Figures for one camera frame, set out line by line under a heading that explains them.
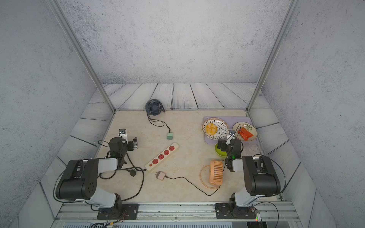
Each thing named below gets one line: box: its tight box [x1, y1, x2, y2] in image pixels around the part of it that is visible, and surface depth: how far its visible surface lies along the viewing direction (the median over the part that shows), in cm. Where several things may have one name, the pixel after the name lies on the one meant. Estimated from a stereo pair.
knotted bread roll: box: [205, 122, 218, 136], surface depth 106 cm
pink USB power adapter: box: [154, 171, 166, 181], surface depth 86 cm
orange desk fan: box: [199, 159, 224, 190], surface depth 77 cm
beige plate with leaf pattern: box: [231, 121, 258, 142], surface depth 107 cm
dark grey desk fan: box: [144, 98, 166, 116], surface depth 116 cm
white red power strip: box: [144, 142, 180, 171], surface depth 93 cm
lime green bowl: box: [214, 142, 228, 158], surface depth 92 cm
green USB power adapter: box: [166, 132, 174, 141], surface depth 107 cm
